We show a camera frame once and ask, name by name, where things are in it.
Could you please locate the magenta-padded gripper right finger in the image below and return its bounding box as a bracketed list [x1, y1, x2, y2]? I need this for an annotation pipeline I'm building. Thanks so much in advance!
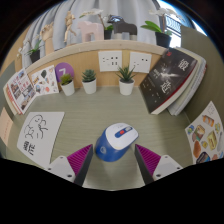
[134, 144, 183, 185]

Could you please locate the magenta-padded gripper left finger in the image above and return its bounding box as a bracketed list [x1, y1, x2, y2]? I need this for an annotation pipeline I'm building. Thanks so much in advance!
[44, 143, 94, 186]

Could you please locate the blue and white computer mouse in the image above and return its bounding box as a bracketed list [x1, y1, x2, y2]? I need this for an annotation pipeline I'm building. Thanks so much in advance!
[94, 122, 139, 163]

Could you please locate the white mouse pad with drawing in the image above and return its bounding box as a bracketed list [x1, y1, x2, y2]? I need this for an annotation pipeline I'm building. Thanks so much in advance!
[16, 111, 66, 169]

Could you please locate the colourful food sticker sheet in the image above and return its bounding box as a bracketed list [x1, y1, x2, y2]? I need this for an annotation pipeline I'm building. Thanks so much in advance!
[184, 100, 224, 165]

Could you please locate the peach notebook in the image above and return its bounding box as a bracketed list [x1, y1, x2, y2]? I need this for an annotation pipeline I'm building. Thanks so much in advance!
[0, 107, 14, 147]

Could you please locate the yellow-green succulent in white pot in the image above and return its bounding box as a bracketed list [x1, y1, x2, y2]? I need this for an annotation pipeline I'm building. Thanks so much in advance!
[59, 73, 76, 97]

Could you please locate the rosette succulent in white pot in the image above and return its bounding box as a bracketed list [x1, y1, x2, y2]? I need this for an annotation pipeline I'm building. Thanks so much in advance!
[81, 68, 98, 95]

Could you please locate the red-edged photo magazine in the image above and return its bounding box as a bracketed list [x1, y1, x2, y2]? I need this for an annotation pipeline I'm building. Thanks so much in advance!
[3, 68, 37, 116]

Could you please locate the spiky succulent in white pot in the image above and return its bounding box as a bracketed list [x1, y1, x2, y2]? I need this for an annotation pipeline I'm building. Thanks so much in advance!
[116, 64, 137, 97]

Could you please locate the white sheet with cartoon stickers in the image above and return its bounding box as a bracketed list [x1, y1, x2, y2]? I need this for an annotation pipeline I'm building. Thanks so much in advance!
[30, 64, 60, 97]

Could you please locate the purple round sign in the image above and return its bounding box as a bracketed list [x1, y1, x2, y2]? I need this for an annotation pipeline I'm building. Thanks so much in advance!
[54, 62, 72, 83]

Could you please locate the wooden desk ledge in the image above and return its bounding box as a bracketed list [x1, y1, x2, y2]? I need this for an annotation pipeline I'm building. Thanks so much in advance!
[24, 39, 168, 89]

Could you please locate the white orchid in black pot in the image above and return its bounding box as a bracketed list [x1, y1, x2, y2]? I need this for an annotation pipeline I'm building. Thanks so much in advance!
[79, 8, 115, 41]
[140, 8, 183, 49]
[16, 38, 44, 64]

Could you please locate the pink horse figure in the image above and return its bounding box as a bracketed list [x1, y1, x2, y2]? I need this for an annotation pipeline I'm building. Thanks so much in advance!
[77, 20, 105, 43]

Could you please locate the dark horse figure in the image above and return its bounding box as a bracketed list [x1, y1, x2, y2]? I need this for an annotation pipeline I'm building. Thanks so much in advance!
[107, 14, 138, 41]

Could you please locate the grey curtain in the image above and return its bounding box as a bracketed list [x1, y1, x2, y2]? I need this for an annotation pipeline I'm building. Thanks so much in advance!
[21, 0, 168, 68]

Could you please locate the white wall socket plate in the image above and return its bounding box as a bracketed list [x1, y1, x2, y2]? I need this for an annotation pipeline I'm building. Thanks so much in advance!
[97, 50, 123, 73]

